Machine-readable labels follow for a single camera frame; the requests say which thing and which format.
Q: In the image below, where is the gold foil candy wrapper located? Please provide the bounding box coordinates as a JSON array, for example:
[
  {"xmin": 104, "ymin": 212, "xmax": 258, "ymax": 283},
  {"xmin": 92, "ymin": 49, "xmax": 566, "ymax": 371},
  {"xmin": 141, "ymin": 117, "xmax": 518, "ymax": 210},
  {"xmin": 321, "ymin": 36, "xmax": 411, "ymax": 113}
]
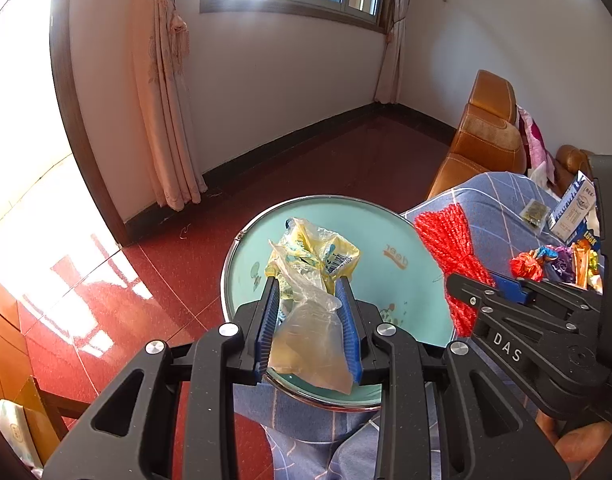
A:
[{"xmin": 586, "ymin": 250, "xmax": 605, "ymax": 293}]

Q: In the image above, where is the red plastic mesh bundle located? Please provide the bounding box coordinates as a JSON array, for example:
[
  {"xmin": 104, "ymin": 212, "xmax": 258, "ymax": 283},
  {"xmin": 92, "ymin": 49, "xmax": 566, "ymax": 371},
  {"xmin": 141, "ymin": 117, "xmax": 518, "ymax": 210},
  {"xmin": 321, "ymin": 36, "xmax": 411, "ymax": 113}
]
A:
[{"xmin": 413, "ymin": 202, "xmax": 497, "ymax": 338}]

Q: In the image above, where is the wide pink curtain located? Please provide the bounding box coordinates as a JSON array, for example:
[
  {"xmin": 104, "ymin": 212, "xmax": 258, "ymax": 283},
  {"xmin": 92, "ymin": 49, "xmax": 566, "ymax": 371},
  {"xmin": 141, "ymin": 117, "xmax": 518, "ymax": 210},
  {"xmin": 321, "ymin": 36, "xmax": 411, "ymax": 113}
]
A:
[{"xmin": 128, "ymin": 0, "xmax": 209, "ymax": 211}]

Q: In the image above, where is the blue checked blanket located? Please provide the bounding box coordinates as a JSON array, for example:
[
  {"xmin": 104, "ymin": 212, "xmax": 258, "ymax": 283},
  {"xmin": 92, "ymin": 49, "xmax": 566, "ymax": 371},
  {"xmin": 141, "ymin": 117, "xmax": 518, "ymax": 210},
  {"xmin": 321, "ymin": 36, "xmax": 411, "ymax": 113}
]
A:
[{"xmin": 233, "ymin": 172, "xmax": 607, "ymax": 480}]

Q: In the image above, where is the purple foil candy wrapper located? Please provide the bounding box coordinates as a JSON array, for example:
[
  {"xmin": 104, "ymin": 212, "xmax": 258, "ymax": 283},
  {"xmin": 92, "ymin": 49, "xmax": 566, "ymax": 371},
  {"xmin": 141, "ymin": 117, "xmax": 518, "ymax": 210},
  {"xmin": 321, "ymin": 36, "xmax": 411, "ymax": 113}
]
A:
[{"xmin": 536, "ymin": 245, "xmax": 577, "ymax": 286}]

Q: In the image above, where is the brown leather sofa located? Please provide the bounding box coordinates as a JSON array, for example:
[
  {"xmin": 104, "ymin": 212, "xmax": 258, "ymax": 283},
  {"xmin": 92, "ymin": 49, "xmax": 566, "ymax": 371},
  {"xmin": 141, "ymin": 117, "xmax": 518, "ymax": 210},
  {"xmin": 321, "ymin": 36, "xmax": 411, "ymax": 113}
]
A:
[{"xmin": 426, "ymin": 70, "xmax": 594, "ymax": 201}]

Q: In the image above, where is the yellow clear plastic bag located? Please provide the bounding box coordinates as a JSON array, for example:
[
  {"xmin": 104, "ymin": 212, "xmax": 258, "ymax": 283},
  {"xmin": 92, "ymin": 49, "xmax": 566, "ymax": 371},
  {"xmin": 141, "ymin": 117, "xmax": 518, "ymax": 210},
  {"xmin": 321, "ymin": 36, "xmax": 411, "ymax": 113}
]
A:
[{"xmin": 265, "ymin": 217, "xmax": 362, "ymax": 396}]

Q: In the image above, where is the dark wooden door frame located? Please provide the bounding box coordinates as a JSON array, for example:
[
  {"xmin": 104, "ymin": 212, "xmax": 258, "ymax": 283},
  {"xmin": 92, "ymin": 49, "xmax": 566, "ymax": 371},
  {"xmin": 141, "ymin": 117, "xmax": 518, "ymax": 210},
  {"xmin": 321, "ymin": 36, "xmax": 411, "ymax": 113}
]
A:
[{"xmin": 48, "ymin": 0, "xmax": 132, "ymax": 248}]

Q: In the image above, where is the mint green enamel basin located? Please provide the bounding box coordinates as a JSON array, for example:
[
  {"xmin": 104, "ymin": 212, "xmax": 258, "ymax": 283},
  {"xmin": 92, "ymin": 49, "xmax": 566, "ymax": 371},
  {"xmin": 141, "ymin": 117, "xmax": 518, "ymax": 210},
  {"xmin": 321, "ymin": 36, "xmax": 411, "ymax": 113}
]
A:
[{"xmin": 221, "ymin": 195, "xmax": 457, "ymax": 411}]

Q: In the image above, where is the pink floral cloth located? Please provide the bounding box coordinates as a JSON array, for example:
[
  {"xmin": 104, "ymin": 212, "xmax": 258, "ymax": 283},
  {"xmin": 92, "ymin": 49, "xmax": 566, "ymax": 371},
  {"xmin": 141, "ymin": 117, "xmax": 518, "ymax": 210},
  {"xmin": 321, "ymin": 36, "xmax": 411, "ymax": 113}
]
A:
[{"xmin": 516, "ymin": 105, "xmax": 557, "ymax": 181}]

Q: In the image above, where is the orange snack wrapper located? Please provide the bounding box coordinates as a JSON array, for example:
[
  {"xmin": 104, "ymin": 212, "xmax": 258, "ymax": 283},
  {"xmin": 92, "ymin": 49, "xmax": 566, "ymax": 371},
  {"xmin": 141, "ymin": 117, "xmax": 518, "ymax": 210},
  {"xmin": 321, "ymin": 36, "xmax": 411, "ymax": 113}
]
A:
[{"xmin": 571, "ymin": 237, "xmax": 594, "ymax": 288}]

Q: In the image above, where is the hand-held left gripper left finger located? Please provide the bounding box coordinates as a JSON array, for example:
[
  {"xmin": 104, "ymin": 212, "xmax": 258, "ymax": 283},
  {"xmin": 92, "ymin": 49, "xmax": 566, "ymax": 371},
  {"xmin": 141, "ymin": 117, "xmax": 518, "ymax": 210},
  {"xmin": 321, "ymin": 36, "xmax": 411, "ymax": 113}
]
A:
[{"xmin": 38, "ymin": 276, "xmax": 282, "ymax": 480}]

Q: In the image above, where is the white tissue pack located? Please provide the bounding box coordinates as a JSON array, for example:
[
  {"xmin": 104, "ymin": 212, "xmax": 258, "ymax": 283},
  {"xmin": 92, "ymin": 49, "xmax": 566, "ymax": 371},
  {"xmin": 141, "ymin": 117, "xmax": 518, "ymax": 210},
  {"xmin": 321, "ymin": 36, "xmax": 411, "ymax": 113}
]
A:
[{"xmin": 0, "ymin": 400, "xmax": 44, "ymax": 476}]

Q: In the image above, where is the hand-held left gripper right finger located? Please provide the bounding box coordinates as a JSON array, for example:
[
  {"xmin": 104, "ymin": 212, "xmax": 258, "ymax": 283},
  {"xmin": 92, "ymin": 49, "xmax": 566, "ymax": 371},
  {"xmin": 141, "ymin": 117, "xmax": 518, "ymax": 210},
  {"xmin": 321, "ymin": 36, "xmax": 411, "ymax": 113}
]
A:
[{"xmin": 334, "ymin": 276, "xmax": 572, "ymax": 480}]

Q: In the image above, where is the narrow pink curtain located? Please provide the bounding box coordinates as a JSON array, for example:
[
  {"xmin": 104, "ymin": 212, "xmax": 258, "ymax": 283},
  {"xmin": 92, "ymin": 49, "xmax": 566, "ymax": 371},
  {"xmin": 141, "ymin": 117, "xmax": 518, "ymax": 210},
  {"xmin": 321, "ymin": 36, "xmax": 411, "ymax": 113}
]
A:
[{"xmin": 373, "ymin": 0, "xmax": 417, "ymax": 106}]

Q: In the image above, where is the person's right hand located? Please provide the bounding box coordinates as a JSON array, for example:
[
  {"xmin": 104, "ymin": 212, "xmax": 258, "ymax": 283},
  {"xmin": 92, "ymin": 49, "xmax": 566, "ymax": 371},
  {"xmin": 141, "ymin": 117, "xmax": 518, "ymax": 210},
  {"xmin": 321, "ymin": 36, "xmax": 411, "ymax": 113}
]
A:
[{"xmin": 538, "ymin": 410, "xmax": 612, "ymax": 466}]

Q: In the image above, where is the white drink carton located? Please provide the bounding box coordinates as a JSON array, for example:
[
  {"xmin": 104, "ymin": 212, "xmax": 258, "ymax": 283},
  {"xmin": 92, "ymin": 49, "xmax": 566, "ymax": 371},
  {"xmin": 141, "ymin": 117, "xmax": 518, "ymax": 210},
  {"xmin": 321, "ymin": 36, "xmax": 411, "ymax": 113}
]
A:
[{"xmin": 546, "ymin": 170, "xmax": 599, "ymax": 241}]

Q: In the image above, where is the small dark green packet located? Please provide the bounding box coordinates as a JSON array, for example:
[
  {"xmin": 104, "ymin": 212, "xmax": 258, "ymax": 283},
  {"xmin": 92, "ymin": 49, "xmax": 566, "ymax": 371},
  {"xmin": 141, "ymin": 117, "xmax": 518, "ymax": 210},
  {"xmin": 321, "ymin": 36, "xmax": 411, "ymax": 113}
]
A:
[{"xmin": 518, "ymin": 200, "xmax": 549, "ymax": 231}]

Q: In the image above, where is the red foil candy wrapper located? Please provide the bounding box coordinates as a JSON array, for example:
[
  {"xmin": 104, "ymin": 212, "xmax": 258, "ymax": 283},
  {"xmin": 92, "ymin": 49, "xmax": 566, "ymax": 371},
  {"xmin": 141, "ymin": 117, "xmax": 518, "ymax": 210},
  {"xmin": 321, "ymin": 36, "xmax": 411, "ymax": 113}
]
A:
[{"xmin": 510, "ymin": 250, "xmax": 547, "ymax": 283}]

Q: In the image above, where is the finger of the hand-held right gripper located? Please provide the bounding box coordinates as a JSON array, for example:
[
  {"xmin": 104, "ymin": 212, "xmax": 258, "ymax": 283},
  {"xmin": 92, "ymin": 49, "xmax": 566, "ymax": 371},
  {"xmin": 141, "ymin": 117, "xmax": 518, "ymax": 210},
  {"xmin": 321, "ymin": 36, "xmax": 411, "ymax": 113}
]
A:
[
  {"xmin": 491, "ymin": 272, "xmax": 604, "ymax": 333},
  {"xmin": 445, "ymin": 272, "xmax": 602, "ymax": 391}
]

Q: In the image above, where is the wooden cabinet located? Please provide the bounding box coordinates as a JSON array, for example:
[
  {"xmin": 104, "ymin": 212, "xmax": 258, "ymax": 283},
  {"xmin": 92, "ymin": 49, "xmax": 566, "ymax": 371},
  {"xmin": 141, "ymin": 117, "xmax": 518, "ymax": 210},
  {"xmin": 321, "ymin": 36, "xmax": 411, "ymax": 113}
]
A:
[{"xmin": 0, "ymin": 265, "xmax": 87, "ymax": 466}]

